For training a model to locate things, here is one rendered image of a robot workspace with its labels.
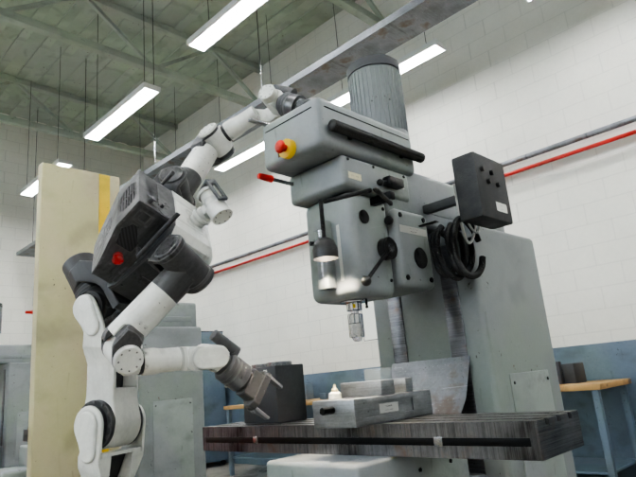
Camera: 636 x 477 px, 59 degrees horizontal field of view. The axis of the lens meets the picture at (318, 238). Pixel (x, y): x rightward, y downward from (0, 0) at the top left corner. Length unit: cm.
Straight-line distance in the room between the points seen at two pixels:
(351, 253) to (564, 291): 442
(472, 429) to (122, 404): 102
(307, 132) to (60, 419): 196
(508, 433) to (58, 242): 242
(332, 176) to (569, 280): 443
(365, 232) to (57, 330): 183
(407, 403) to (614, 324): 424
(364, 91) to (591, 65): 441
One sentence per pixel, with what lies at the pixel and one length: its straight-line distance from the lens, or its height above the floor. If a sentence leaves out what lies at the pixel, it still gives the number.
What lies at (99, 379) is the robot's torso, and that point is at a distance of 186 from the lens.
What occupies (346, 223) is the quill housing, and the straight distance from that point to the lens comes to 167.
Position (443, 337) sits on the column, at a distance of 199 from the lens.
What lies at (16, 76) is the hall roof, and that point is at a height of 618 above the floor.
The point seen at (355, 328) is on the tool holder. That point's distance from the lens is 171.
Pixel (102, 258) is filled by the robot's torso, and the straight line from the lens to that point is 171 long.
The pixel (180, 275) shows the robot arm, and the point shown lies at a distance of 154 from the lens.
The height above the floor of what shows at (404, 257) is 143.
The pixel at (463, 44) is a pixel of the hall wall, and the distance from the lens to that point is 712.
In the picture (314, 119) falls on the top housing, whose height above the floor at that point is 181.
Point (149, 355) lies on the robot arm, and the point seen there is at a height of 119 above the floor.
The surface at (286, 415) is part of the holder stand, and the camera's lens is 197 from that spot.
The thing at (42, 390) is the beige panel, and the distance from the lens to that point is 302.
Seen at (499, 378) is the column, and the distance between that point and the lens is 193.
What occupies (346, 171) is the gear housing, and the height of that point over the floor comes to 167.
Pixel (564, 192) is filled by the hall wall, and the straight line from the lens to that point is 604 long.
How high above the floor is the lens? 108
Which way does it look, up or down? 14 degrees up
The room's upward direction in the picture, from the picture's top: 5 degrees counter-clockwise
